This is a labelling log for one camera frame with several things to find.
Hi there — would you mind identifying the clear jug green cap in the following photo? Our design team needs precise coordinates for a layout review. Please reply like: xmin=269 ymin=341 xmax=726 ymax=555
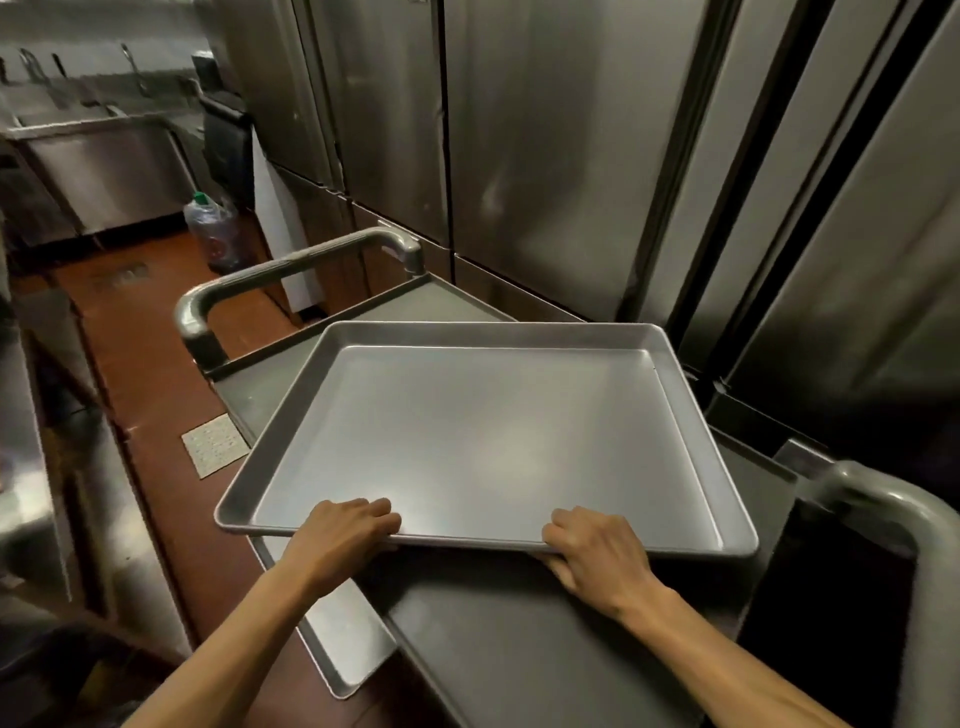
xmin=183 ymin=191 xmax=243 ymax=275

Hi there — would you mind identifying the grey plastic cart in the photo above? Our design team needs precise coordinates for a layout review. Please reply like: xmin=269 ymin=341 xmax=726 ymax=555
xmin=173 ymin=226 xmax=960 ymax=728

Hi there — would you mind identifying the person's left forearm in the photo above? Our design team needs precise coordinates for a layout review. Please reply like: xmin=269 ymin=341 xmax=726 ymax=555
xmin=123 ymin=558 xmax=320 ymax=728

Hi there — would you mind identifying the steel sink counter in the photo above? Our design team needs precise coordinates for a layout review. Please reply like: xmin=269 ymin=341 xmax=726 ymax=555
xmin=0 ymin=44 xmax=204 ymax=249

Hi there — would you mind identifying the metal tray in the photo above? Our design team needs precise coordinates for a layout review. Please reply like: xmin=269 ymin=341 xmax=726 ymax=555
xmin=213 ymin=320 xmax=760 ymax=560
xmin=251 ymin=536 xmax=399 ymax=701

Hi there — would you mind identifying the black appliance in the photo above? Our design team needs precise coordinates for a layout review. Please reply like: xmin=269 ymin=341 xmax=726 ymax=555
xmin=198 ymin=89 xmax=256 ymax=211

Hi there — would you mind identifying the large steel refrigerator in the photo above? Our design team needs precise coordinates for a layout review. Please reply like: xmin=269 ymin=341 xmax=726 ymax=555
xmin=217 ymin=0 xmax=960 ymax=511

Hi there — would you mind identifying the person's right hand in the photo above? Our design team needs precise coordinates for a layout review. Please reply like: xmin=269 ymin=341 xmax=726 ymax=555
xmin=541 ymin=506 xmax=661 ymax=624

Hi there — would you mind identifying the person's left hand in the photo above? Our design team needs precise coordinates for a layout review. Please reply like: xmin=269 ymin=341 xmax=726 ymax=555
xmin=278 ymin=497 xmax=403 ymax=594

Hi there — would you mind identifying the steel faucet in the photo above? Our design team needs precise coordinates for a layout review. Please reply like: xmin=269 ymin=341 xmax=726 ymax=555
xmin=18 ymin=48 xmax=65 ymax=106
xmin=119 ymin=42 xmax=151 ymax=97

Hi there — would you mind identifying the person's right forearm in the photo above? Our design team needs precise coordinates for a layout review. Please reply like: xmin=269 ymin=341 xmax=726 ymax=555
xmin=620 ymin=581 xmax=853 ymax=728

